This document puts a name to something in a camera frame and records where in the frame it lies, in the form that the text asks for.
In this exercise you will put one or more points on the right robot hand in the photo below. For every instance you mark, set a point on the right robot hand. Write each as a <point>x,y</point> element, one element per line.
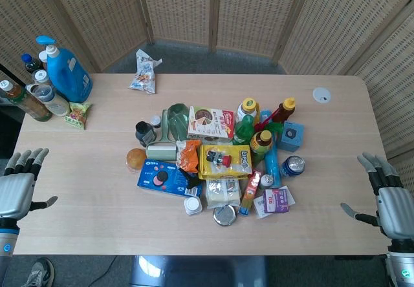
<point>393,203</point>

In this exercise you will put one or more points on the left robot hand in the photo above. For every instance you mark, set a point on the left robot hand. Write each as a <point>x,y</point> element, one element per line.
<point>16,187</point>

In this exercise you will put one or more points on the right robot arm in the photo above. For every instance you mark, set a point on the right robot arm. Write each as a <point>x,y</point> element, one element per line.
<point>401,261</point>

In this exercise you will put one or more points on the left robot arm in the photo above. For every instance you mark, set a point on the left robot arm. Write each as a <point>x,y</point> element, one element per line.
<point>6,245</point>

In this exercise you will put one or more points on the robot base body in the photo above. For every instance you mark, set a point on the robot base body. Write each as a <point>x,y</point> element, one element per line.
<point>197,271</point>

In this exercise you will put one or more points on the orange yellow jelly cup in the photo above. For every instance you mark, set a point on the orange yellow jelly cup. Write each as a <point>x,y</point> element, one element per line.
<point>136,159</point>

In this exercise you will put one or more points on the brown tea bottle white cap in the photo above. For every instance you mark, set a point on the brown tea bottle white cap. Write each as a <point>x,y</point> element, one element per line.
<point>24,101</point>

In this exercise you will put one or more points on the grey sneaker shoe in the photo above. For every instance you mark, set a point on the grey sneaker shoe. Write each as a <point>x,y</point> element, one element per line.
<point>40,272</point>

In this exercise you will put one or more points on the green yellow snack packet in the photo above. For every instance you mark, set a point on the green yellow snack packet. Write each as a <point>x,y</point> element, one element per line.
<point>77,114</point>

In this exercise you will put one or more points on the blue drink can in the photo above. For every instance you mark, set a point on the blue drink can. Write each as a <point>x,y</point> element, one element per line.
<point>292,166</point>

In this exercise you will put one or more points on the clear jar silver lid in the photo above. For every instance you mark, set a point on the clear jar silver lid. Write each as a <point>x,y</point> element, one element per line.
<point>41,77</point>

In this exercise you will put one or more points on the purple white medicine box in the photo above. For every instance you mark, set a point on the purple white medicine box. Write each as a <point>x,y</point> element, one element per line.
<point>275,200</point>

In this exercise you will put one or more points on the light blue square box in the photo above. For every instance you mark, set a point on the light blue square box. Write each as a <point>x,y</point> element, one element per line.
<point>290,135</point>

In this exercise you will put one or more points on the dark soda bottle blue cap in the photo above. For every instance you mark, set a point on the dark soda bottle blue cap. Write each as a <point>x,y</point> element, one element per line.
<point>30,62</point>

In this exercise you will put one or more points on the blue tube canister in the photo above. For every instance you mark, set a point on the blue tube canister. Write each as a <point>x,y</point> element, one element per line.
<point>272,165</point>

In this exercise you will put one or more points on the blue detergent pump bottle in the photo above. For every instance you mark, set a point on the blue detergent pump bottle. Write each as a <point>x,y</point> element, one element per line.
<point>66,70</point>

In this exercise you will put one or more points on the white table grommet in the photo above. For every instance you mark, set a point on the white table grommet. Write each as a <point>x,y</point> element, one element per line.
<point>322,95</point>

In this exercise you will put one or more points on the black ink bottle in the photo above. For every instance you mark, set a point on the black ink bottle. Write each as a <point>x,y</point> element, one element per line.
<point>145,133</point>

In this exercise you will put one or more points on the red yellow candy stick pack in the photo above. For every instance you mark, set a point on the red yellow candy stick pack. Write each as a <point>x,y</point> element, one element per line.
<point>250,191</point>

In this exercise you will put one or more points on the honey squeeze bottle yellow cap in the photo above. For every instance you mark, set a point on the honey squeeze bottle yellow cap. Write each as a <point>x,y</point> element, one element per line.
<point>284,110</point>

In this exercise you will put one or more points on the yellow lid juice bottle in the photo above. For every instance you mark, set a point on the yellow lid juice bottle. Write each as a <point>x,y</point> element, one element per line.
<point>262,141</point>

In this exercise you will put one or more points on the blue Oreo cookie box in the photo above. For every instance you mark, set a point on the blue Oreo cookie box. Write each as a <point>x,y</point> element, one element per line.
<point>161,178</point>

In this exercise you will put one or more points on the green lint roller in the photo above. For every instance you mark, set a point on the green lint roller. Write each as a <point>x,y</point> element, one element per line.
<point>160,148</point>

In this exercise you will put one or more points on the red plastic tool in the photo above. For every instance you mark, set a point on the red plastic tool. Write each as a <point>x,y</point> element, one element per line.
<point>266,120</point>

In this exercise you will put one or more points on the small dark jar white lid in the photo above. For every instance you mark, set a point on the small dark jar white lid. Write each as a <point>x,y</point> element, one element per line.
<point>156,121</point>

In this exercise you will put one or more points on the yellow Lipton tea bag pack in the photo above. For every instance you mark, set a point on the yellow Lipton tea bag pack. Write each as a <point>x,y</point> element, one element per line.
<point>236,161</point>

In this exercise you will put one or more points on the green soda bottle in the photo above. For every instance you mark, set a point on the green soda bottle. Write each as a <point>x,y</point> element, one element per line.
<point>244,132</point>

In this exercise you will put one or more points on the silver tin can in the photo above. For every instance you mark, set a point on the silver tin can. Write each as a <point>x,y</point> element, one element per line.
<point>224,215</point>

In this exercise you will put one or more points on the beige wrapped food pack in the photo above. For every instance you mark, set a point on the beige wrapped food pack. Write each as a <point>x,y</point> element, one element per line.
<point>223,193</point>

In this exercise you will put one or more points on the white snack bag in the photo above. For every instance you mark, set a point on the white snack bag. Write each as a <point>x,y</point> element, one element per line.
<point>144,73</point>

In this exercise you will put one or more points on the yellow cap tea bottle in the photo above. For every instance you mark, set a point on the yellow cap tea bottle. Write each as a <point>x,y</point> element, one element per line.
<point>249,107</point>

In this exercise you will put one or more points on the orange snack bag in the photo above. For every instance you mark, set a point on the orange snack bag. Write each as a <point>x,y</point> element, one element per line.
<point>188,156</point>

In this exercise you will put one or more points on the small white bottle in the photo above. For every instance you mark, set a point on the small white bottle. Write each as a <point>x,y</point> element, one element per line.
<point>193,205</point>

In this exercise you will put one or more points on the red emergency stop button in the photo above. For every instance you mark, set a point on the red emergency stop button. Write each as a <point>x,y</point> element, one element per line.
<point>218,158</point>

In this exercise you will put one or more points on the red white cake box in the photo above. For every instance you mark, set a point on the red white cake box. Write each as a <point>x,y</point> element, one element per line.
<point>210,122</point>

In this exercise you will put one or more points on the wooden folding screen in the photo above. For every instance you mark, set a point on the wooden folding screen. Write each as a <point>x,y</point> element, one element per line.
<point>207,12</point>

